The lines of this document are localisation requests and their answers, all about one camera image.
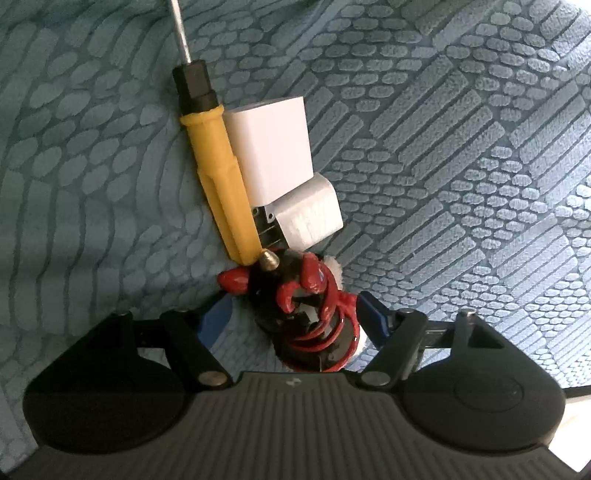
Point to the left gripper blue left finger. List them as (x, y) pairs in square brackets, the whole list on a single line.
[(189, 336)]

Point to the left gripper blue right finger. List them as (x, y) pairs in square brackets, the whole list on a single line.
[(397, 336)]

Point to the red black toy ball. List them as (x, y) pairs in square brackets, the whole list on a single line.
[(296, 303)]

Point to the white plush toy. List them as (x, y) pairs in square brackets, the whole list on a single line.
[(333, 264)]

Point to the white plug charger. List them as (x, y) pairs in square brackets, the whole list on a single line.
[(302, 218)]

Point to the white charger cube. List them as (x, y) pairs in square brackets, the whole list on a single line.
[(270, 141)]

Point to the yellow handled screwdriver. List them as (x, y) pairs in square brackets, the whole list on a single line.
[(217, 166)]

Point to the blue textured seat cover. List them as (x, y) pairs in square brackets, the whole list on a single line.
[(456, 134)]

